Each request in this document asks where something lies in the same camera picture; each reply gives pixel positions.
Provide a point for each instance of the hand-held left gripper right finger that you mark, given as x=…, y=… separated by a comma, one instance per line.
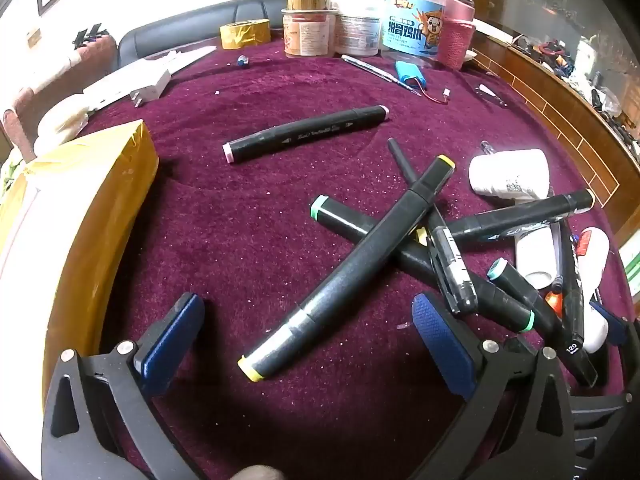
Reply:
x=445, y=345

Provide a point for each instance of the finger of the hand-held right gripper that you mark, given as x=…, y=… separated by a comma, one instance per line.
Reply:
x=611, y=322
x=600, y=410

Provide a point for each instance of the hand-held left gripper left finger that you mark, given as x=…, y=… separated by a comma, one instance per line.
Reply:
x=170, y=342

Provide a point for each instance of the white bottle orange cap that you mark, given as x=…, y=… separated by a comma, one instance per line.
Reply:
x=595, y=252

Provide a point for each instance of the black marker teal cap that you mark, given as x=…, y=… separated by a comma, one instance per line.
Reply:
x=520, y=285

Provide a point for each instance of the black marker yellow caps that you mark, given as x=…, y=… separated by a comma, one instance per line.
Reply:
x=360, y=260

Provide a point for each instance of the black marker cream cap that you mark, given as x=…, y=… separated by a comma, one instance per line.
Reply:
x=525, y=215

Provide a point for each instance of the yellow taped cardboard box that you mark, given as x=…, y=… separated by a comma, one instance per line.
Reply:
x=65, y=240

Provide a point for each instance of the black marker green caps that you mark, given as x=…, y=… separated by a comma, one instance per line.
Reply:
x=340, y=217

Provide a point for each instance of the black marker pink caps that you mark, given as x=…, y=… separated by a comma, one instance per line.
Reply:
x=305, y=132

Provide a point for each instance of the black ruler bar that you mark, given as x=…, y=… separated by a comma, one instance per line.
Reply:
x=572, y=300

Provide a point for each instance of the green white box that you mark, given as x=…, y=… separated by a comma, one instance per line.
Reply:
x=631, y=267

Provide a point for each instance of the black gel pen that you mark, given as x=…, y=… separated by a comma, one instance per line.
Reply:
x=452, y=270

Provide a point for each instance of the purple velvet tablecloth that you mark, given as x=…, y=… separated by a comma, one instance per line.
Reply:
x=225, y=235

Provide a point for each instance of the clear plastic pen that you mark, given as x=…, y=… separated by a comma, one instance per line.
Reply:
x=485, y=147

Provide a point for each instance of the wooden panelled cabinet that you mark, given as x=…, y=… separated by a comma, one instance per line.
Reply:
x=550, y=100

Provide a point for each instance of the white tissue roll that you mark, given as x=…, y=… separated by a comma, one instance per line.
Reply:
x=60, y=117

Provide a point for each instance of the metal nail clipper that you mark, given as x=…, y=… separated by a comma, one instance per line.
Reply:
x=491, y=95

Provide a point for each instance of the white charger adapter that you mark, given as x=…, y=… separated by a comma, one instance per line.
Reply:
x=132, y=87

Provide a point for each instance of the clutter of dark tools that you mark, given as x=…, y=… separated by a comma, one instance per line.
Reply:
x=575, y=60

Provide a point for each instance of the white paper sheets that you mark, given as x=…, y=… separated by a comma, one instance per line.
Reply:
x=175, y=57

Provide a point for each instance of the white silver pen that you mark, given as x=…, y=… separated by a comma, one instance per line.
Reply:
x=370, y=67

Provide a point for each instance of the small blue cap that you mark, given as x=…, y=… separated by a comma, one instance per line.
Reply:
x=243, y=61

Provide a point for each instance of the black leather sofa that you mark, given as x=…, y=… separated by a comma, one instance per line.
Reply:
x=165, y=30

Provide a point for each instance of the pink water bottle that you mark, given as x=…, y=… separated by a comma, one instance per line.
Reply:
x=457, y=30

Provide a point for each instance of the small black gadget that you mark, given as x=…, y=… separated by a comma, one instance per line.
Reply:
x=91, y=36

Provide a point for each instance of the yellow tape roll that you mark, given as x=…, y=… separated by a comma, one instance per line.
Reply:
x=245, y=34

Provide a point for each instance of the clear jar blue label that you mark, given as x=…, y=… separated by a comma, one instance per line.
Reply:
x=412, y=25

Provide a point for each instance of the white plastic jar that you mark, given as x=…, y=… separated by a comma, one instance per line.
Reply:
x=357, y=30

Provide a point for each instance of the orange label jar gold lid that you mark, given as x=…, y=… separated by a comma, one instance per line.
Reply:
x=305, y=32

